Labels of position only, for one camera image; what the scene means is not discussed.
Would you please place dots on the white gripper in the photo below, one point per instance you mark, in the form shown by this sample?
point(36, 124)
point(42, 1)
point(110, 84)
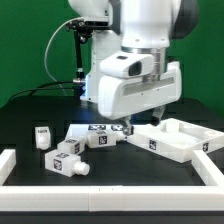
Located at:
point(131, 84)

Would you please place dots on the white square tabletop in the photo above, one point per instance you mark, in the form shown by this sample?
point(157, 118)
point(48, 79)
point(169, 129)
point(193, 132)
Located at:
point(176, 139)

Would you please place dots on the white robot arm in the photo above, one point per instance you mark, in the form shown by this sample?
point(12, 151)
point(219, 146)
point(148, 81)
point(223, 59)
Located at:
point(135, 26)

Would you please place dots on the white marker sheet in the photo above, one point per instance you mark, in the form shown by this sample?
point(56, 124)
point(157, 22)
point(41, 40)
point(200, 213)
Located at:
point(81, 129)

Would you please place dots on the white U-shaped fence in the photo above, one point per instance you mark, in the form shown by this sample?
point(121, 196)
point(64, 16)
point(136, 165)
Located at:
point(208, 197)

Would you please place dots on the black camera on stand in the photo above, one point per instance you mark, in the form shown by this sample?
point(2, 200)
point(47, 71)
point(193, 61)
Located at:
point(82, 30)

